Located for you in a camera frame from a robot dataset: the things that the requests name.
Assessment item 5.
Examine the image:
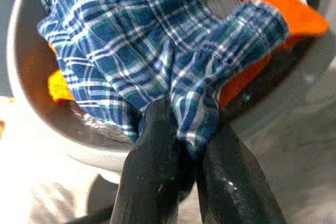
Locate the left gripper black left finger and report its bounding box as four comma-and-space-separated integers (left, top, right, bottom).
109, 99, 197, 224

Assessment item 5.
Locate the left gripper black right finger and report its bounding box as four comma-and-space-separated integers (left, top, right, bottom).
195, 121, 287, 224

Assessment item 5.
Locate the blue plaid shirt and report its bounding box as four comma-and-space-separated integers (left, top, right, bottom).
36, 0, 291, 161

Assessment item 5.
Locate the orange cloth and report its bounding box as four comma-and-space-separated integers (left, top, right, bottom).
47, 0, 331, 111

